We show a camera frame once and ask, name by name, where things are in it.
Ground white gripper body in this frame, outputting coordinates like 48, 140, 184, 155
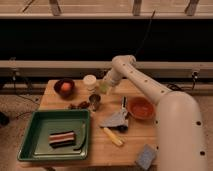
103, 69, 123, 87

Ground green translucent cup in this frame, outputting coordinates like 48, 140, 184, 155
98, 81, 110, 94

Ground metal cup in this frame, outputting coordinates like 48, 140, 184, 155
89, 94, 101, 111

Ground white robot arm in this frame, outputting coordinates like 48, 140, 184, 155
104, 55, 208, 171

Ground green plastic tray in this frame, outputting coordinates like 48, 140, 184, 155
17, 109, 90, 162

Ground white cup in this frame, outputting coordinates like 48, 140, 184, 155
83, 75, 97, 91

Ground black white marker tool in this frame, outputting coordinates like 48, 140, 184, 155
121, 96, 128, 116

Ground orange bowl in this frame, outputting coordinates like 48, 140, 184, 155
127, 97, 155, 120

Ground brown dried food pieces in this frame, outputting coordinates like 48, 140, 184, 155
68, 101, 90, 110

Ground grey cloth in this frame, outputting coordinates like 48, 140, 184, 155
100, 111, 128, 128

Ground orange ball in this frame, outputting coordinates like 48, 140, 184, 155
60, 82, 71, 92

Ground dark red bowl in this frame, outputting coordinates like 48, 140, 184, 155
54, 78, 75, 98

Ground yellow banana toy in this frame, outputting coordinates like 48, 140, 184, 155
103, 127, 124, 147

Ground striped folded cloth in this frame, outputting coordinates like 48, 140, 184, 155
49, 131, 76, 148

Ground blue sponge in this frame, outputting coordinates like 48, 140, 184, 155
136, 144, 156, 171

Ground black cable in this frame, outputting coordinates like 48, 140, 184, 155
134, 9, 157, 58

